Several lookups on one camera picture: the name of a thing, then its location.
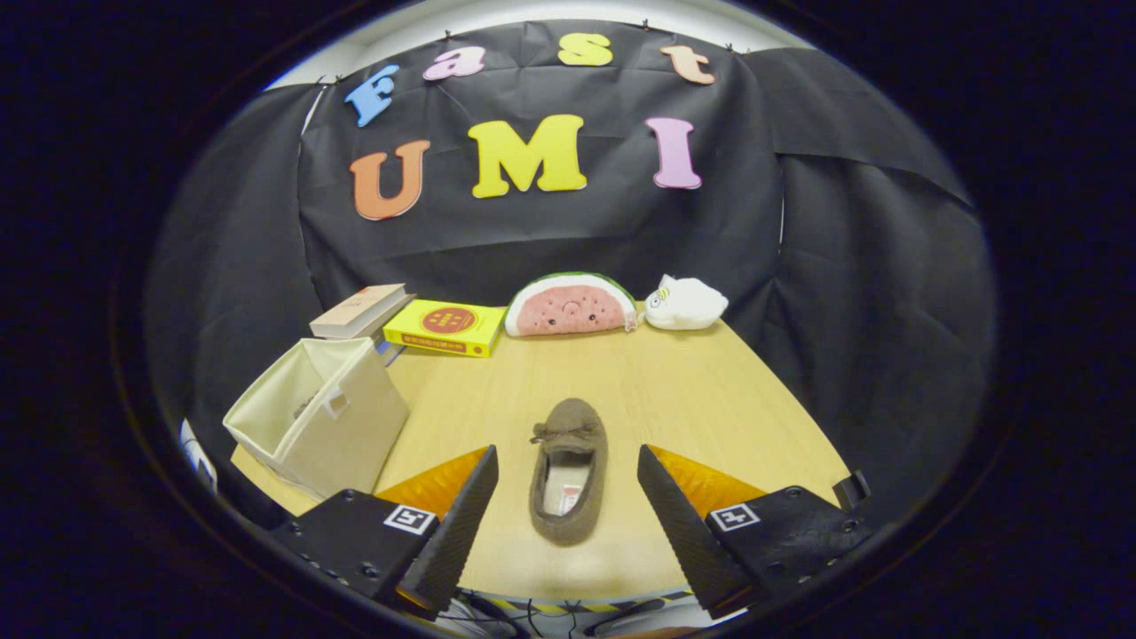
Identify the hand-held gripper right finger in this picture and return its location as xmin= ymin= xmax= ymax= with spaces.
xmin=637 ymin=446 xmax=875 ymax=619

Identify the yellow book with red circle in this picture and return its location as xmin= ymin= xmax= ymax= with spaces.
xmin=383 ymin=299 xmax=508 ymax=359

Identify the black backdrop cloth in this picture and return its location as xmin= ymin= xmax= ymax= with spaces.
xmin=142 ymin=20 xmax=995 ymax=533

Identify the grey cover book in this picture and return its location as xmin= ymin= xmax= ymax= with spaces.
xmin=359 ymin=293 xmax=418 ymax=340

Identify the watermelon slice plush toy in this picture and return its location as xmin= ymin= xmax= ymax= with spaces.
xmin=504 ymin=272 xmax=638 ymax=338

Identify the beige cover book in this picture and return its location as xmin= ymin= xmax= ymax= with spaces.
xmin=309 ymin=283 xmax=409 ymax=340

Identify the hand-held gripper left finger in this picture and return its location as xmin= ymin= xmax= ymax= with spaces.
xmin=271 ymin=446 xmax=500 ymax=619

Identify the beige fabric storage box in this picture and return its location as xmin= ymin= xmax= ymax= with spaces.
xmin=222 ymin=337 xmax=411 ymax=500

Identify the white plush toy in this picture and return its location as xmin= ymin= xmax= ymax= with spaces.
xmin=643 ymin=274 xmax=730 ymax=331

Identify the black cable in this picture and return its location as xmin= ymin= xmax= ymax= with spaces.
xmin=581 ymin=599 xmax=668 ymax=636

